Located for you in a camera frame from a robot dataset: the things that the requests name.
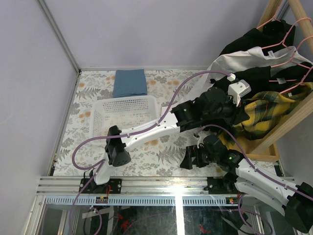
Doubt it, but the folded blue cloth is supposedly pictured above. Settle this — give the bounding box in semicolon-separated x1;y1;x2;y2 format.
112;69;147;98

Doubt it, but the white plastic basket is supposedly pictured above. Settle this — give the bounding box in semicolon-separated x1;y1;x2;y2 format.
89;95;160;138

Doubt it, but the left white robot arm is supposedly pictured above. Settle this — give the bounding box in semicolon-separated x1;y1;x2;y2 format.
90;82;251;193

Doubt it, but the aluminium corner frame post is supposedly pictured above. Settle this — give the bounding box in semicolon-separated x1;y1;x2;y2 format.
36;0;81;73

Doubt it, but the pink wire hanger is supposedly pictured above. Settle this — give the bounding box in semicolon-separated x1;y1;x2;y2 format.
280;83;305;96

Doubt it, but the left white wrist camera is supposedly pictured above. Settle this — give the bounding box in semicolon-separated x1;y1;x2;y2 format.
227;79;251;107

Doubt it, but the grey slotted cable duct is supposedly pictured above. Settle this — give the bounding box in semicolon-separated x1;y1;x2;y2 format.
45;196;237;206

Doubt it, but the aluminium mounting rail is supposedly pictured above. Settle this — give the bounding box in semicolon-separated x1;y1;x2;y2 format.
36;176;207;196

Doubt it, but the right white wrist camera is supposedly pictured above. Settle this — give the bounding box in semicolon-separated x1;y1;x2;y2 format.
193;130;201;139

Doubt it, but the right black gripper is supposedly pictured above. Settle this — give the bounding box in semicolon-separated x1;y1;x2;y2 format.
179;144;219;170

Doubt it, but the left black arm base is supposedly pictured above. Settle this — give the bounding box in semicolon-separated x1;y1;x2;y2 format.
79;170;122;195

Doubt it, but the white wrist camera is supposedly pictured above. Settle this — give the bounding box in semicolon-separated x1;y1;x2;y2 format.
227;79;251;107
193;130;201;139

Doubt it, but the pink hanger front black shirt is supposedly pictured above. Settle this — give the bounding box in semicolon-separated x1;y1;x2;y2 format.
268;47;313;87

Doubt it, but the yellow plaid shirt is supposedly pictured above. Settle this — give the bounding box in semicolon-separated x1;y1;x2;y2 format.
231;82;313;141

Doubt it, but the white shirt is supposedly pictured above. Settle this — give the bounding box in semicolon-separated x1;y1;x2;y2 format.
178;46;313;104

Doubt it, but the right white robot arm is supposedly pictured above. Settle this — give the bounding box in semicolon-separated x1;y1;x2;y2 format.
180;135;313;233

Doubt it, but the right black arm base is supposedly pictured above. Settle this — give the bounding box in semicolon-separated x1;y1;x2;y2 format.
203;176;239;195

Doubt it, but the wooden clothes rack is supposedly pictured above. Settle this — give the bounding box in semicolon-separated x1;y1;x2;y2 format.
232;0;313;162

